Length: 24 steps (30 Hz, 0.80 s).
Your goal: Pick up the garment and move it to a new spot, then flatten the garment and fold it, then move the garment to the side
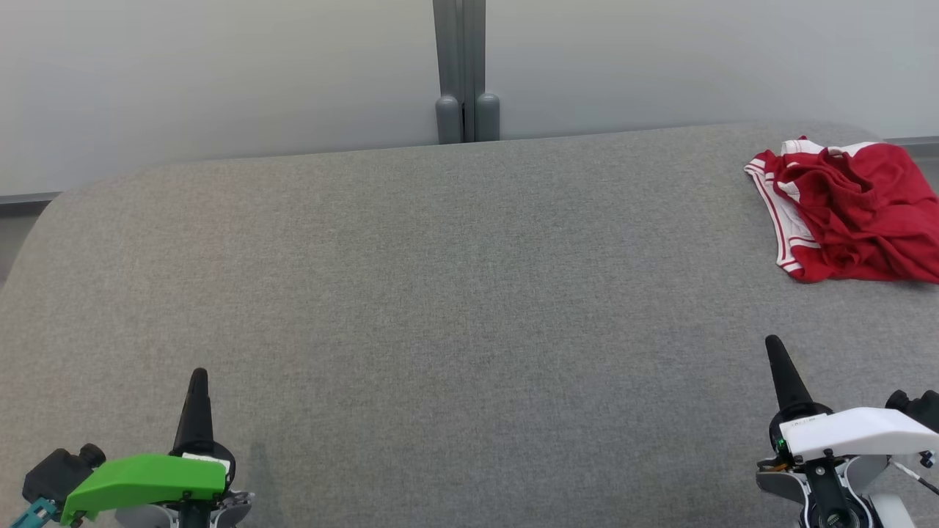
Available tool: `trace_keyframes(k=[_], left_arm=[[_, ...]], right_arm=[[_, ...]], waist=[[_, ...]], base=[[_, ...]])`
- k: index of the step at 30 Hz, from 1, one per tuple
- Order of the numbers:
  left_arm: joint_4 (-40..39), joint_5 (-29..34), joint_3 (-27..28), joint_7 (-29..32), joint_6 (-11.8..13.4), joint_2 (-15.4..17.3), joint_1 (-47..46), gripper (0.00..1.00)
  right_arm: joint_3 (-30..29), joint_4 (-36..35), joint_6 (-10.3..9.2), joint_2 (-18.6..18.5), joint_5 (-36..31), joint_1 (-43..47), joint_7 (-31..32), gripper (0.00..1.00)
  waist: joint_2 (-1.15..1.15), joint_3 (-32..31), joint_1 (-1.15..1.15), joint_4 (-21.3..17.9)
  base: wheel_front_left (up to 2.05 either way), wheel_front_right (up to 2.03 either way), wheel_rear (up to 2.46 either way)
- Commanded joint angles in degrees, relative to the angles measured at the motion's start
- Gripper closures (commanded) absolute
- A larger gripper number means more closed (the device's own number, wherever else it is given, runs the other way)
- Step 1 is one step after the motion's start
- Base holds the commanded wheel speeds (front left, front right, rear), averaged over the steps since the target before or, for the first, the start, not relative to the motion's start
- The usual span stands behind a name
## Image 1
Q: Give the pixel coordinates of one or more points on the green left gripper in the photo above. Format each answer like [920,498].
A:
[147,477]

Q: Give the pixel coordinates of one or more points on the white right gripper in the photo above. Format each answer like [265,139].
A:
[858,433]

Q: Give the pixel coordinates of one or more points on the red Bulls 23 jersey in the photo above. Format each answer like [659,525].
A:
[785,227]

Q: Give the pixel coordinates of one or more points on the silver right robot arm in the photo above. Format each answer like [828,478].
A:
[829,499]

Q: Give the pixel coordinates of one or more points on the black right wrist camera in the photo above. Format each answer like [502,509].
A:
[917,407]

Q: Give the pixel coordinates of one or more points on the grey double-foot partition post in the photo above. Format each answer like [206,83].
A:
[466,66]

